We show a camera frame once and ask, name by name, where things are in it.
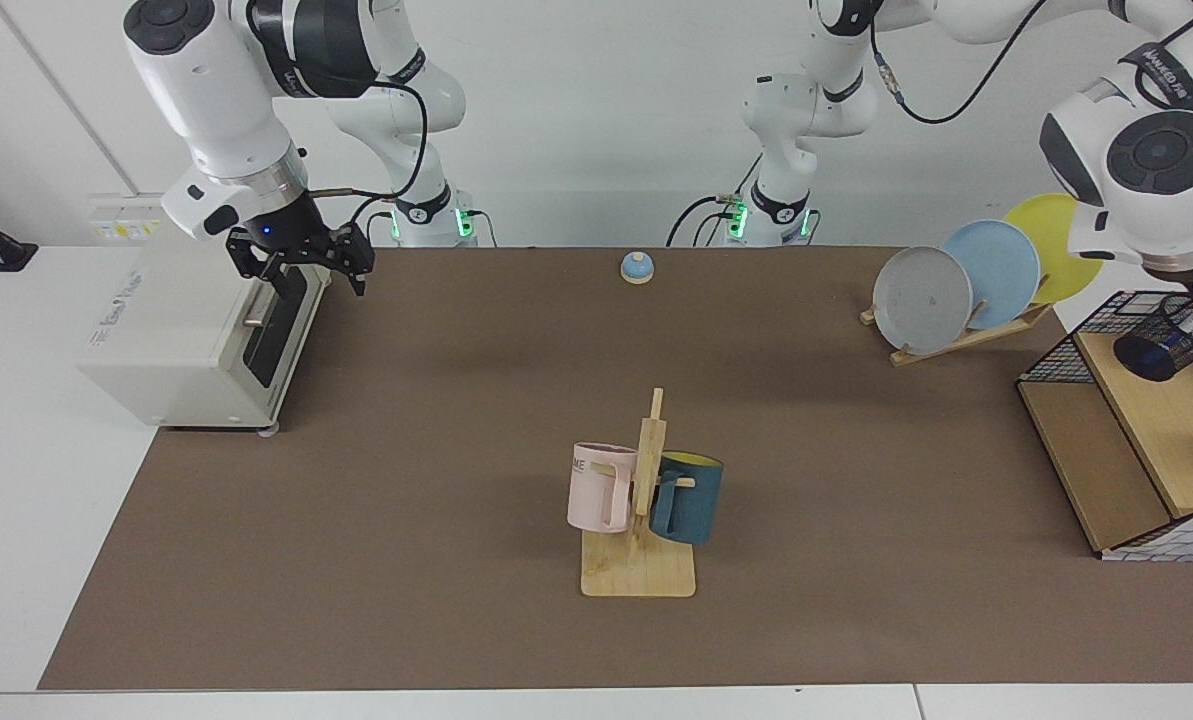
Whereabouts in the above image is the black mesh pen holder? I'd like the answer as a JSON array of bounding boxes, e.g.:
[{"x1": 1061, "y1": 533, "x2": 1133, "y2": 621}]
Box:
[{"x1": 1114, "y1": 294, "x2": 1193, "y2": 383}]

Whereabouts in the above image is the pale toaster oven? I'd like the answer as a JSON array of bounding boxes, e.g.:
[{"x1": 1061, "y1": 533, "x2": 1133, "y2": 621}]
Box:
[{"x1": 78, "y1": 225, "x2": 332, "y2": 433}]

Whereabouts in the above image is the yellow plate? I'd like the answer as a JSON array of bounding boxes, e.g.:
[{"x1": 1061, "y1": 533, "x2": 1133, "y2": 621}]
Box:
[{"x1": 1002, "y1": 193, "x2": 1107, "y2": 306}]

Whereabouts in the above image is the light blue plate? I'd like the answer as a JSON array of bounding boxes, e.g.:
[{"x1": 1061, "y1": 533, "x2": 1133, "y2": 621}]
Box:
[{"x1": 941, "y1": 219, "x2": 1042, "y2": 332}]

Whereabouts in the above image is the wooden plate rack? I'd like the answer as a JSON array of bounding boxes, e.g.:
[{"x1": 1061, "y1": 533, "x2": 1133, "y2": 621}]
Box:
[{"x1": 860, "y1": 303, "x2": 1054, "y2": 368}]

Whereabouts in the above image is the grey plate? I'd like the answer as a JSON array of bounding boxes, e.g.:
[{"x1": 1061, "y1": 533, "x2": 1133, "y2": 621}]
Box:
[{"x1": 872, "y1": 245, "x2": 975, "y2": 356}]

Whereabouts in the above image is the brown table cloth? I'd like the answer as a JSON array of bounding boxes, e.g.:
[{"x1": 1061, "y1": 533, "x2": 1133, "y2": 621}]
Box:
[{"x1": 38, "y1": 246, "x2": 1193, "y2": 691}]

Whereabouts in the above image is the pink cup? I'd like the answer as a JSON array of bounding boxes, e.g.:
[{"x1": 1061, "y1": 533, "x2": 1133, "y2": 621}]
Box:
[{"x1": 567, "y1": 442, "x2": 639, "y2": 534}]

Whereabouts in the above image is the dark blue cup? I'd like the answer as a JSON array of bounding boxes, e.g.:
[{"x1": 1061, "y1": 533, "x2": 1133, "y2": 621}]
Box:
[{"x1": 648, "y1": 452, "x2": 725, "y2": 546}]

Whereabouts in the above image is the wooden cup stand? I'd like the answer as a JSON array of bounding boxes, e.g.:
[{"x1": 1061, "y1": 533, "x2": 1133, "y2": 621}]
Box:
[{"x1": 581, "y1": 388, "x2": 698, "y2": 599}]

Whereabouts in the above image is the black base cable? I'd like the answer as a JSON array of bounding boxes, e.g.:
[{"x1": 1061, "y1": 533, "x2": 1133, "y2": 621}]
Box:
[
  {"x1": 346, "y1": 193, "x2": 399, "y2": 248},
  {"x1": 666, "y1": 155, "x2": 765, "y2": 248}
]

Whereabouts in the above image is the white wall socket box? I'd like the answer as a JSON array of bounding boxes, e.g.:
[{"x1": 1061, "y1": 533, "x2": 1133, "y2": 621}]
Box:
[{"x1": 89, "y1": 195, "x2": 172, "y2": 246}]

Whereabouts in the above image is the wire basket with wooden floor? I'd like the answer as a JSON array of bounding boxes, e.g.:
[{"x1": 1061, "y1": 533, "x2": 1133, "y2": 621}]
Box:
[{"x1": 1018, "y1": 290, "x2": 1193, "y2": 563}]

